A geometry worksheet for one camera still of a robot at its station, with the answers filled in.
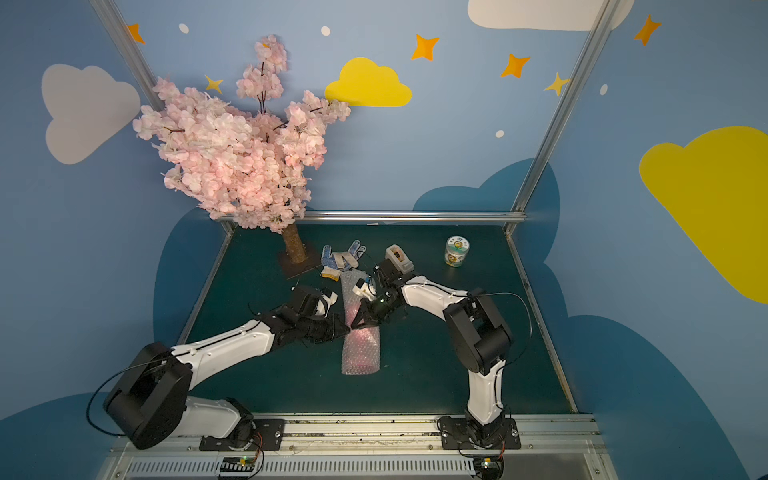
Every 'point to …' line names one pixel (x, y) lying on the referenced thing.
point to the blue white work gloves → (334, 263)
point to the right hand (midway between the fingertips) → (358, 324)
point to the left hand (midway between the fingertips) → (353, 327)
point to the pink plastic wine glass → (361, 349)
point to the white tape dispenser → (400, 258)
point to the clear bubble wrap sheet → (349, 279)
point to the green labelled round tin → (456, 251)
